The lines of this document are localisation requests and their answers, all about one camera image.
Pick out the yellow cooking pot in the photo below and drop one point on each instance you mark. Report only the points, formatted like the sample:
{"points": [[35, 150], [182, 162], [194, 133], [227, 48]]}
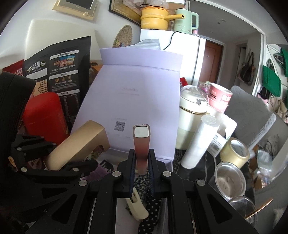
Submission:
{"points": [[156, 17]]}

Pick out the green tote bag upper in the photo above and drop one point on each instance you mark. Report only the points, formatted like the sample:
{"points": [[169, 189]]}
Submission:
{"points": [[282, 60]]}

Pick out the black food pouch bag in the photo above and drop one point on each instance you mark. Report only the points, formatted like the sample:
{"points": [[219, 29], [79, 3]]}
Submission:
{"points": [[62, 68]]}

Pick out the mint green electric kettle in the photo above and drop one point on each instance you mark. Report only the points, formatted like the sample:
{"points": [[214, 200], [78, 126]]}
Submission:
{"points": [[188, 24]]}

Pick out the white lavender gift box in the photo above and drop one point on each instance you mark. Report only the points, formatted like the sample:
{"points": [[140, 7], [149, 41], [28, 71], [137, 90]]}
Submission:
{"points": [[135, 86]]}

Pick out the black polka dot scrunchie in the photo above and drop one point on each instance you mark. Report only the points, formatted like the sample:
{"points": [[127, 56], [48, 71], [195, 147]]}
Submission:
{"points": [[151, 204]]}

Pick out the white refrigerator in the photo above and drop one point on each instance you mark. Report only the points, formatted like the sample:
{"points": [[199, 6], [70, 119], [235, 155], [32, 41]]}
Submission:
{"points": [[190, 49]]}

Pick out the pink instant noodle cup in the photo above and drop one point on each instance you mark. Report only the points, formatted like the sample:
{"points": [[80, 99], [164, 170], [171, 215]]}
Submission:
{"points": [[219, 97]]}

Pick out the pink lipstick tube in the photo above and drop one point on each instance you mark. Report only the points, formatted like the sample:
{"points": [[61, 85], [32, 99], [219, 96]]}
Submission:
{"points": [[141, 136]]}

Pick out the woven round mat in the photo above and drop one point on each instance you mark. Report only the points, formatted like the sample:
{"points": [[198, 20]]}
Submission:
{"points": [[124, 37]]}

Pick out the cream hair claw clip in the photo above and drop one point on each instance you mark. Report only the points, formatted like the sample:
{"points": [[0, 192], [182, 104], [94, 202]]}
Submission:
{"points": [[136, 206]]}

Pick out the dark hanging handbag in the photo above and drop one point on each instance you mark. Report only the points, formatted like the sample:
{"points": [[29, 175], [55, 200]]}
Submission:
{"points": [[246, 74]]}

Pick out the white cylindrical tube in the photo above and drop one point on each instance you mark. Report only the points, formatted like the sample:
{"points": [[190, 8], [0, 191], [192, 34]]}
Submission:
{"points": [[205, 132]]}

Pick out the metal tin cup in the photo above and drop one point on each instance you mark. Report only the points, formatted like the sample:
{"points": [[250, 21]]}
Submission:
{"points": [[229, 180]]}

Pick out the grey leaf pattern chair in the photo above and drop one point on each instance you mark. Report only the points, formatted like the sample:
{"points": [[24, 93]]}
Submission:
{"points": [[252, 116]]}

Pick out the gold framed picture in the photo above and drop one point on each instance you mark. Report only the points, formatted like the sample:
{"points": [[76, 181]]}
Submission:
{"points": [[81, 8]]}

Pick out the green tote bag left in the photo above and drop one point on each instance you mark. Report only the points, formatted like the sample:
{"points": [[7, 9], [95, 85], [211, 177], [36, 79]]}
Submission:
{"points": [[270, 79]]}

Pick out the green tote bag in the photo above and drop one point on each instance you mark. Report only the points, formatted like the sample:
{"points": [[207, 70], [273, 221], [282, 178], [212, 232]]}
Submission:
{"points": [[270, 79], [282, 60]]}

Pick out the white electric cooker pot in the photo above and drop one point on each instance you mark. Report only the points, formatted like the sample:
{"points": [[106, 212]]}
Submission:
{"points": [[193, 105]]}

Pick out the tape roll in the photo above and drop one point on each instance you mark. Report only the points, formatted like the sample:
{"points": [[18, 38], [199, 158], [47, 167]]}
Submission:
{"points": [[235, 152]]}

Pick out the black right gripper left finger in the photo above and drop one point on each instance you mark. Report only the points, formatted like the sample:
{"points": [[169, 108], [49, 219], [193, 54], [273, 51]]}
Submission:
{"points": [[105, 197]]}

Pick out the gold cardboard box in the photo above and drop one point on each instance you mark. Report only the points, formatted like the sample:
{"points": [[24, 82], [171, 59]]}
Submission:
{"points": [[78, 146]]}

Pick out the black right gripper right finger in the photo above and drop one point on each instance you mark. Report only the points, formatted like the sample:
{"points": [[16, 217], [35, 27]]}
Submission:
{"points": [[193, 207]]}

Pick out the slim black cosmetic box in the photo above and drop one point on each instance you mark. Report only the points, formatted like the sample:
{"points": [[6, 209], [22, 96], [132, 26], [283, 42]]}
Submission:
{"points": [[107, 166]]}

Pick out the glass with gold spoon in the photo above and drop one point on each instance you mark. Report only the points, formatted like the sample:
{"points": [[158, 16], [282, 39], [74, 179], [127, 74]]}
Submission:
{"points": [[247, 209]]}

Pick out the lavender contact lens box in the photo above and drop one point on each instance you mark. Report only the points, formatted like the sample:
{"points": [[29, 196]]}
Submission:
{"points": [[98, 174]]}

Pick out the red cylindrical canister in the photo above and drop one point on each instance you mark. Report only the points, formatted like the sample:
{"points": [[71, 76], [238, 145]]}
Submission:
{"points": [[43, 116]]}

